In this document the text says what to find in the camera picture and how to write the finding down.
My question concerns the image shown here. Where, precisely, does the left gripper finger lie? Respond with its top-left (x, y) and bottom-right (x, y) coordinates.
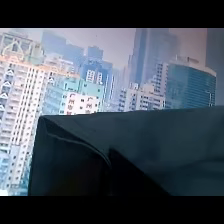
top-left (109, 148), bottom-right (171, 197)

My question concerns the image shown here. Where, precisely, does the green garment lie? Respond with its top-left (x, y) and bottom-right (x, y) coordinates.
top-left (27, 105), bottom-right (224, 197)

